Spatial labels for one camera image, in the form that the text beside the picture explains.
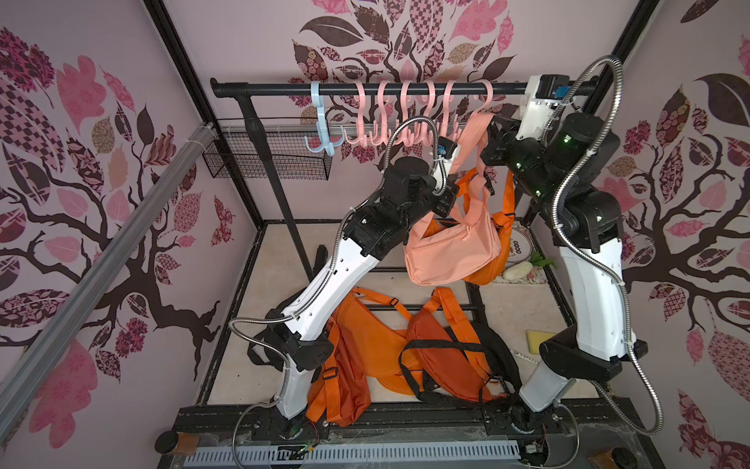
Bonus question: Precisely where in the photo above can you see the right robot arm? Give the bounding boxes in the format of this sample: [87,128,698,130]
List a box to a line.
[480,56,664,436]

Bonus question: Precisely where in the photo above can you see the pink plastic hook rightmost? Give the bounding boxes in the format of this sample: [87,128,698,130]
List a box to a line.
[466,79,494,127]

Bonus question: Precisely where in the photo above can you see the rust orange bag black straps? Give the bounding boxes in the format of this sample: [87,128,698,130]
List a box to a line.
[397,286,508,406]

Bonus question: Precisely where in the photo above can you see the salmon pink sling bag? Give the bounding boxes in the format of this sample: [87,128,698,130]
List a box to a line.
[404,113,513,286]

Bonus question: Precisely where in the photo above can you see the metal fork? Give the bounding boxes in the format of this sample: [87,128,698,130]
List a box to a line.
[511,349,539,367]

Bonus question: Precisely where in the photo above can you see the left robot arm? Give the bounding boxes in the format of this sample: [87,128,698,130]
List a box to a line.
[229,116,458,420]

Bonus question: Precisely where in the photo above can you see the pink plastic hook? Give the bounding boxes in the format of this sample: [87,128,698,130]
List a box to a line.
[392,80,414,147]
[466,79,494,127]
[369,81,390,148]
[414,80,437,145]
[439,80,461,142]
[344,80,368,148]

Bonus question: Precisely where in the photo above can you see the bright orange sling bag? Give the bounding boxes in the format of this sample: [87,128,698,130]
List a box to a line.
[405,168,516,286]

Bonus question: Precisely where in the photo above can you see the grey aluminium rail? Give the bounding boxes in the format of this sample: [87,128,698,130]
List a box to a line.
[1,122,216,438]

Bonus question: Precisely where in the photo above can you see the white round printed plate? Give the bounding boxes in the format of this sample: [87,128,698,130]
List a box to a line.
[508,224,534,265]

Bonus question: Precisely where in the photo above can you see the dark orange backpack left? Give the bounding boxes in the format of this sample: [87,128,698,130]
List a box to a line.
[305,320,371,427]

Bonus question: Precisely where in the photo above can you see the black wire basket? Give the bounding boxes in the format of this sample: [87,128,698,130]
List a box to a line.
[203,128,333,181]

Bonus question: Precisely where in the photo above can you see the white toy radish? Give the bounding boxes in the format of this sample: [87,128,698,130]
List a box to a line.
[502,261,534,283]

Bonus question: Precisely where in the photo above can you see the black sling bag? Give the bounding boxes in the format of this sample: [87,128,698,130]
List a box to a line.
[471,322,523,396]

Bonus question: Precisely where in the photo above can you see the black clothes rack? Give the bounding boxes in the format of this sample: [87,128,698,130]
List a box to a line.
[210,75,603,282]

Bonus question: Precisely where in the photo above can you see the orange flat bag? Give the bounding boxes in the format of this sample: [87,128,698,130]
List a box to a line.
[329,287,414,396]

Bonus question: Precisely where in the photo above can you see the white slotted cable duct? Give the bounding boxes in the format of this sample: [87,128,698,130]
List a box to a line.
[183,441,521,468]

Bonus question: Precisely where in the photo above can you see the light blue plastic hook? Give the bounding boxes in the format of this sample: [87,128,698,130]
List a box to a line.
[305,81,347,156]

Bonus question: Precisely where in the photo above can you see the yellow sponge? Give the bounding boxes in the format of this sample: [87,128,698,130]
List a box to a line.
[525,329,556,355]

